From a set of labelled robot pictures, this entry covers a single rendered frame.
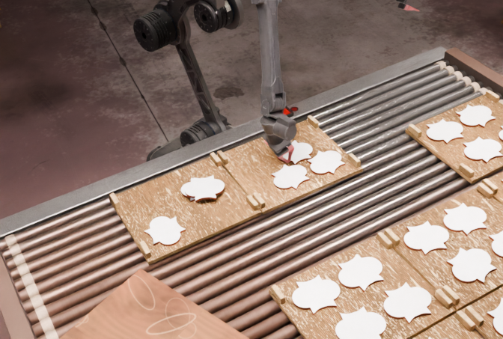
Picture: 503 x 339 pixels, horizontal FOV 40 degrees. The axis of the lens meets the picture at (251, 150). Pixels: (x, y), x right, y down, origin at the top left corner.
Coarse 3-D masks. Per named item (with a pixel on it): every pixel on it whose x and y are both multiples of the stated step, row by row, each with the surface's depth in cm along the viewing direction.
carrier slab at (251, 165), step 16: (304, 128) 264; (256, 144) 258; (320, 144) 256; (336, 144) 255; (240, 160) 251; (256, 160) 251; (272, 160) 250; (304, 160) 250; (240, 176) 245; (256, 176) 244; (320, 176) 243; (336, 176) 242; (272, 192) 237; (288, 192) 237; (304, 192) 237; (272, 208) 232
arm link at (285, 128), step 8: (264, 104) 233; (264, 112) 233; (272, 112) 236; (280, 112) 237; (280, 120) 232; (288, 120) 231; (280, 128) 231; (288, 128) 230; (280, 136) 233; (288, 136) 231
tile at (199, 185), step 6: (198, 180) 240; (204, 180) 240; (210, 180) 239; (216, 180) 239; (186, 186) 238; (192, 186) 238; (198, 186) 237; (204, 186) 237; (210, 186) 237; (216, 186) 237; (222, 186) 237; (186, 192) 235; (192, 192) 235; (198, 192) 235; (204, 192) 235; (210, 192) 235; (216, 192) 235; (198, 198) 233; (204, 198) 234; (210, 198) 234
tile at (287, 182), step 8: (288, 168) 245; (296, 168) 245; (304, 168) 245; (272, 176) 244; (280, 176) 242; (288, 176) 242; (296, 176) 242; (304, 176) 242; (280, 184) 239; (288, 184) 239; (296, 184) 238
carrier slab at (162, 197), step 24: (192, 168) 249; (216, 168) 249; (144, 192) 241; (168, 192) 240; (240, 192) 238; (120, 216) 233; (144, 216) 232; (168, 216) 231; (192, 216) 231; (216, 216) 230; (240, 216) 229; (144, 240) 223; (192, 240) 222
